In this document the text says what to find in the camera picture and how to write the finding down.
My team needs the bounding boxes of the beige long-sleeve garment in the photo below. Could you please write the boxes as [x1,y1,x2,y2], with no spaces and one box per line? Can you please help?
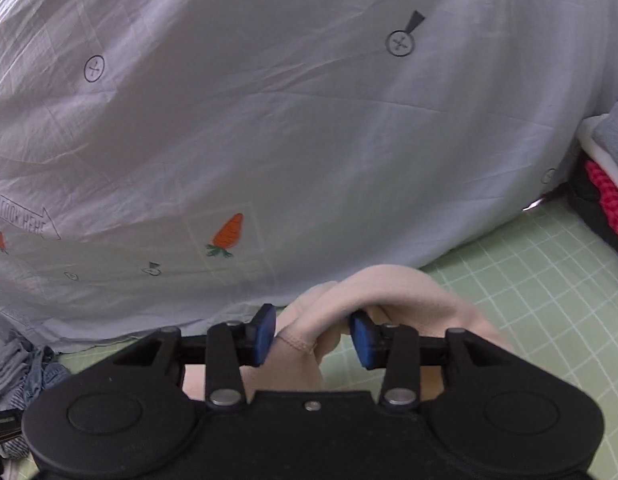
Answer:
[181,264,516,403]

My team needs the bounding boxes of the white folded garment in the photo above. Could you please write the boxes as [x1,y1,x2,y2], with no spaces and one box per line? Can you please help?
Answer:
[576,114,618,188]

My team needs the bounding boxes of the red knitted garment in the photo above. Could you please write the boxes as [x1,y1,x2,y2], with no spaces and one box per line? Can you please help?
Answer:
[584,160,618,237]

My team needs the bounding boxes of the light blue carrot-print sheet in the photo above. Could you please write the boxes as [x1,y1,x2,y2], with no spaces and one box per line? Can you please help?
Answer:
[0,0,618,349]

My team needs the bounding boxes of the grey crumpled garment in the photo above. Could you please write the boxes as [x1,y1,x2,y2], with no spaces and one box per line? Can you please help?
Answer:
[0,318,40,411]

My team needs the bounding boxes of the grey folded garment on stack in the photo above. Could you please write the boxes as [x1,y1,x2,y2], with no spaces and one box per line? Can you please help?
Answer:
[592,103,618,166]

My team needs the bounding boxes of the blue denim jeans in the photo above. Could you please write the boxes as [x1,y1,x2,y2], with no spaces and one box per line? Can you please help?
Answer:
[11,347,72,411]

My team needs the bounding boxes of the black folded garment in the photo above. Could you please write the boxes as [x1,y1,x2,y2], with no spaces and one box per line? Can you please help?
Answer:
[567,153,618,254]

